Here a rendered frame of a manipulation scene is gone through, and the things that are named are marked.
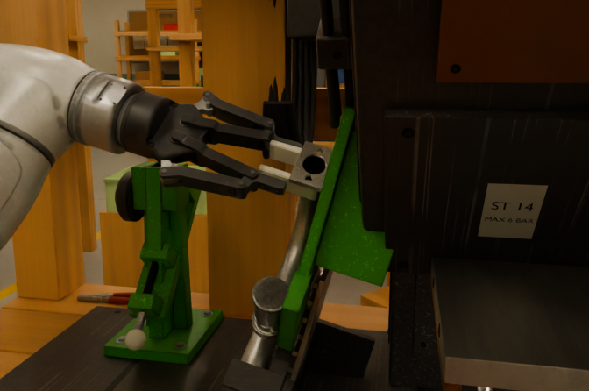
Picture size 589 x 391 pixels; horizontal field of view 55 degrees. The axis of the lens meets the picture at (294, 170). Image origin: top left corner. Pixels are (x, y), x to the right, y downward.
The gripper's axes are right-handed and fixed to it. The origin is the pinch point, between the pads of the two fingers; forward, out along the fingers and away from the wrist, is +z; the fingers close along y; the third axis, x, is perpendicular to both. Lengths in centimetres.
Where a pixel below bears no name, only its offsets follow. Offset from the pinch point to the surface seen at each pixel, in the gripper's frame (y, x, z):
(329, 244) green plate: -9.4, -3.9, 6.7
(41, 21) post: 24, 16, -54
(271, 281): -13.5, 0.1, 2.1
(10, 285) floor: 36, 282, -186
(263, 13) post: 30.6, 7.2, -15.4
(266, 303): -15.9, -0.2, 2.5
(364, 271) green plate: -10.5, -2.8, 10.6
